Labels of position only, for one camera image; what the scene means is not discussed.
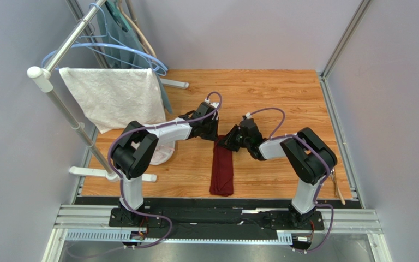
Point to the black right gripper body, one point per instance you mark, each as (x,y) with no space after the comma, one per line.
(232,138)

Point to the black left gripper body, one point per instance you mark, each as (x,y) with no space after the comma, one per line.
(210,129)

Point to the dark red cloth napkin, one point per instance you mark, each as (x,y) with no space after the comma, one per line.
(222,178)

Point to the wooden handled fork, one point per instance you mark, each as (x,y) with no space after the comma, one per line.
(337,191)

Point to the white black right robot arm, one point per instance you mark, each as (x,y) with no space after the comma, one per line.
(311,159)

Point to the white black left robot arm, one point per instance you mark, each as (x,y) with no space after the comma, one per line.
(131,154)

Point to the white mesh laundry bag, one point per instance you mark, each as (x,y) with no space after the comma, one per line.
(163,153)

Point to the white towel on rack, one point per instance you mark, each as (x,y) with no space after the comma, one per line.
(111,98)

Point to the teal garment on hanger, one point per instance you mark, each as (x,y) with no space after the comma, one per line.
(115,30)

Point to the beige wooden hanger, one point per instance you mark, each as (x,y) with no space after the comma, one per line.
(127,10)

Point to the metal clothes drying rack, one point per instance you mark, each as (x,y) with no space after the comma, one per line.
(41,76)

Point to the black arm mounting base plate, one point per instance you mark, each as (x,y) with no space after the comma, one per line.
(212,218)

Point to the aluminium frame rail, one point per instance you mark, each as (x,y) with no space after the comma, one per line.
(81,234)

